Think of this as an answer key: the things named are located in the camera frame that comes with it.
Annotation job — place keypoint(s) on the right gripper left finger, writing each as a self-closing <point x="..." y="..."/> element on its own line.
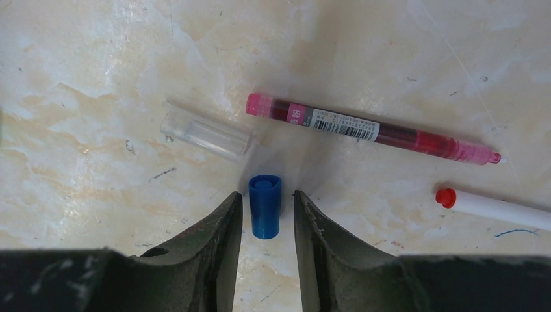
<point x="195" y="270"/>

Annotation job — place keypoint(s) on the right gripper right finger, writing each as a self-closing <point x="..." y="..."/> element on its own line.
<point x="337" y="270"/>

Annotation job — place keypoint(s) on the white red-tipped pen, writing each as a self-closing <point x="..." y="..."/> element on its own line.
<point x="491" y="208"/>

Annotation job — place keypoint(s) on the red gel pen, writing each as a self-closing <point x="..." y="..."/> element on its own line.
<point x="359" y="128"/>

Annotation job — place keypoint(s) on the blue cylindrical cap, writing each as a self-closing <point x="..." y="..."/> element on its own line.
<point x="265" y="195"/>

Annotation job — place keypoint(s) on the clear pen cap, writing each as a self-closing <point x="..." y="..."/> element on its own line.
<point x="216" y="136"/>

